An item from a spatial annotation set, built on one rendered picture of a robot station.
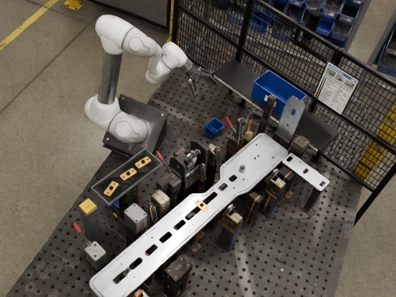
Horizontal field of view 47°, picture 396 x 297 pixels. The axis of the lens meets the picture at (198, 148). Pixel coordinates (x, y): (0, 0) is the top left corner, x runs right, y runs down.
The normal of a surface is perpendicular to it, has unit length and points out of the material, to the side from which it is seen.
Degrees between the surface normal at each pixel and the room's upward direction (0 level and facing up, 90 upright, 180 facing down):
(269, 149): 0
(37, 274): 0
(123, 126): 43
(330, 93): 90
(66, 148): 0
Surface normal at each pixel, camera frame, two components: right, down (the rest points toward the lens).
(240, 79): 0.10, -0.61
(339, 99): -0.69, 0.54
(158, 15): -0.42, 0.68
